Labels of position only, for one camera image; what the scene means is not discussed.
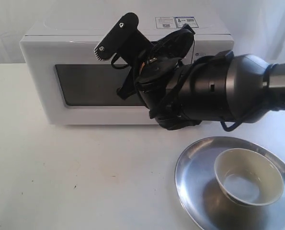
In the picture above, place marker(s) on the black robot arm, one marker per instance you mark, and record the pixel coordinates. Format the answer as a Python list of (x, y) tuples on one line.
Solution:
[(224, 87)]

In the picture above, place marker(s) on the round stainless steel plate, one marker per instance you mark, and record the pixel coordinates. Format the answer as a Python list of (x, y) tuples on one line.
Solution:
[(202, 199)]

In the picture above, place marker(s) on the white microwave oven body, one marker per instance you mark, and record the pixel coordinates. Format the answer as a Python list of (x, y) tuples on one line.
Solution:
[(60, 48)]

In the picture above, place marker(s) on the white ceramic bowl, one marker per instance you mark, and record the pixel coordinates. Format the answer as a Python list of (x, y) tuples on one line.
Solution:
[(248, 178)]

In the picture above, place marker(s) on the blue white label sticker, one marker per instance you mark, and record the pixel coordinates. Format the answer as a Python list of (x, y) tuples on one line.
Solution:
[(175, 22)]

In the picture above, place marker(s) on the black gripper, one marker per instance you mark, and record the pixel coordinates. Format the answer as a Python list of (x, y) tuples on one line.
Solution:
[(157, 76)]

